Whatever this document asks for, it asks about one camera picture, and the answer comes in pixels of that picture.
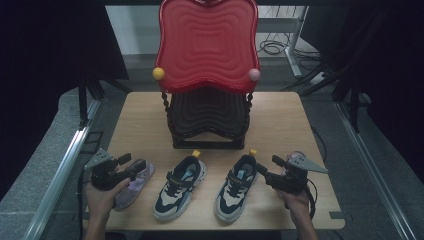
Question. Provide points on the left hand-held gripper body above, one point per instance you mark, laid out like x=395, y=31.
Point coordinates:
x=105, y=176

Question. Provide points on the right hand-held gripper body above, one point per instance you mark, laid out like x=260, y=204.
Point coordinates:
x=290, y=180

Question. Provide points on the navy and white sneaker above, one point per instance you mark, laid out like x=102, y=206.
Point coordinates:
x=173, y=200
x=233, y=200

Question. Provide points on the red and black shoe rack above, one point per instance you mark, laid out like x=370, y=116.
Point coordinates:
x=206, y=43

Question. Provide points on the person's left hand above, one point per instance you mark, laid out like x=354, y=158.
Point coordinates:
x=100, y=201

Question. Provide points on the person's right hand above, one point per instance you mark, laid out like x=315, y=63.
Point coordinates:
x=298, y=205

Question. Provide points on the black stand leg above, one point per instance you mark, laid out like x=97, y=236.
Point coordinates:
x=355, y=103
x=82, y=100

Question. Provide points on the white power strip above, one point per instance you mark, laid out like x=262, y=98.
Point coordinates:
x=317, y=78

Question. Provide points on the black curtain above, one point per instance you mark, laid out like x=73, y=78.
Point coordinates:
x=50, y=66
x=390, y=66

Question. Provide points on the white metal stand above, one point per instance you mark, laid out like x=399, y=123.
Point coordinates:
x=295, y=43

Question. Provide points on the aluminium rail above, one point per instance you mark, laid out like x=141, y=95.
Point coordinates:
x=60, y=180
x=370, y=160

